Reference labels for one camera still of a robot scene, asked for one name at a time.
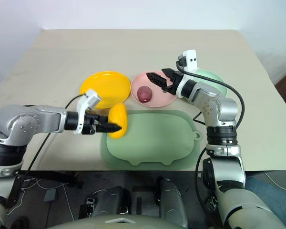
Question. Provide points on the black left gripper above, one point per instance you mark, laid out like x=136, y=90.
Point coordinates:
x=89, y=125

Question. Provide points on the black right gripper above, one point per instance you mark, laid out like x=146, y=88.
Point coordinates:
x=174, y=83

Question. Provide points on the yellow mango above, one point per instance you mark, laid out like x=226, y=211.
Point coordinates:
x=119, y=114

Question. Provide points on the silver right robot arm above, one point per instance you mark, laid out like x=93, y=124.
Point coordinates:
x=219, y=107

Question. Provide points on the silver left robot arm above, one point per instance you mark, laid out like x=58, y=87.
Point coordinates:
x=26, y=119

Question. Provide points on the pink plate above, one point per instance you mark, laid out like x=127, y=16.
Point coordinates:
x=157, y=97

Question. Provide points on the yellow plate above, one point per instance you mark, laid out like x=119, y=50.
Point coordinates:
x=109, y=86

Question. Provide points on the pale green plate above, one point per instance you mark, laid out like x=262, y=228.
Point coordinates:
x=212, y=76

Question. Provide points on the dark red plum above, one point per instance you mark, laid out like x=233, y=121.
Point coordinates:
x=144, y=94

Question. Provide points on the green pig-shaped silicone mat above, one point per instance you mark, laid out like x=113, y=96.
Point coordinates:
x=152, y=136

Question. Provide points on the dark grey rounded shape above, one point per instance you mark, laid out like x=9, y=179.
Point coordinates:
x=171, y=200
x=109, y=200

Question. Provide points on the small grey box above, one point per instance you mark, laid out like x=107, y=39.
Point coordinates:
x=50, y=195

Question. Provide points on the pale grey robot torso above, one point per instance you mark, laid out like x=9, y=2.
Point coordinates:
x=119, y=223

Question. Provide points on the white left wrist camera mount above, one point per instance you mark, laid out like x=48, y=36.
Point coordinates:
x=91, y=99

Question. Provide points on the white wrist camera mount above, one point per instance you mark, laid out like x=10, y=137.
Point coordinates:
x=191, y=59
x=91, y=99

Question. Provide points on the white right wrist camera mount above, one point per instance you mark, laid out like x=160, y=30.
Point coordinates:
x=191, y=59

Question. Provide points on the black metal table frame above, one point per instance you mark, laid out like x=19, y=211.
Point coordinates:
x=50, y=176

